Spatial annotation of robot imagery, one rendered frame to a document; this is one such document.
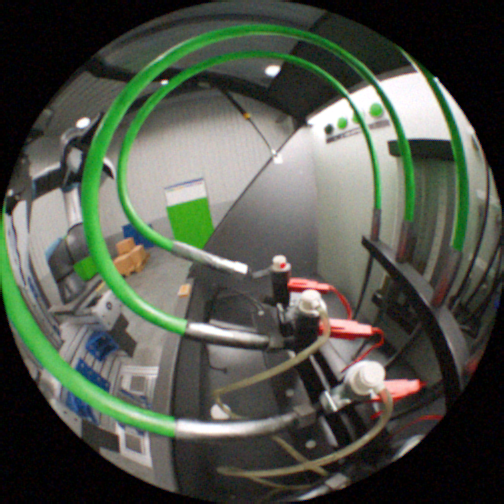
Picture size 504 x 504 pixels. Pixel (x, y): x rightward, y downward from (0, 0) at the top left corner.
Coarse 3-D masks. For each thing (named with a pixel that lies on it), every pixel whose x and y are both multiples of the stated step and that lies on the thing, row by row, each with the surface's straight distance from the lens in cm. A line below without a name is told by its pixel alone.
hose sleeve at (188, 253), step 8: (176, 248) 18; (184, 248) 18; (192, 248) 18; (176, 256) 18; (184, 256) 18; (192, 256) 18; (200, 256) 18; (208, 256) 18; (216, 256) 18; (200, 264) 18; (208, 264) 18; (216, 264) 18; (224, 264) 18; (232, 264) 18; (224, 272) 18; (232, 272) 18
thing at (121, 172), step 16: (208, 64) 25; (304, 64) 30; (176, 80) 24; (160, 96) 23; (144, 112) 22; (128, 128) 22; (368, 128) 30; (128, 144) 21; (368, 144) 30; (128, 208) 20; (144, 224) 19; (160, 240) 18
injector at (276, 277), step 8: (272, 264) 21; (288, 264) 20; (280, 272) 19; (288, 272) 20; (272, 280) 20; (280, 280) 20; (288, 280) 20; (272, 288) 22; (280, 288) 20; (264, 296) 22; (272, 296) 23; (280, 296) 21; (288, 296) 22; (272, 304) 23; (280, 304) 23; (288, 304) 23; (280, 320) 26; (280, 328) 28
